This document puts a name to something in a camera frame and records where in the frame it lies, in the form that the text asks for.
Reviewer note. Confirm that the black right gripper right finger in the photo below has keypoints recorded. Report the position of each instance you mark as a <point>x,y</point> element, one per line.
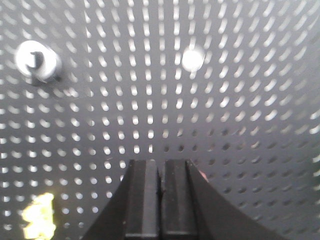
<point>191,209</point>

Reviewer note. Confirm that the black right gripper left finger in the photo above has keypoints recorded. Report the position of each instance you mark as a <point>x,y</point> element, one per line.
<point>133,212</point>

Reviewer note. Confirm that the black perforated pegboard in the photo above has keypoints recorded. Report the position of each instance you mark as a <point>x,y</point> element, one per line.
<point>233,85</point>

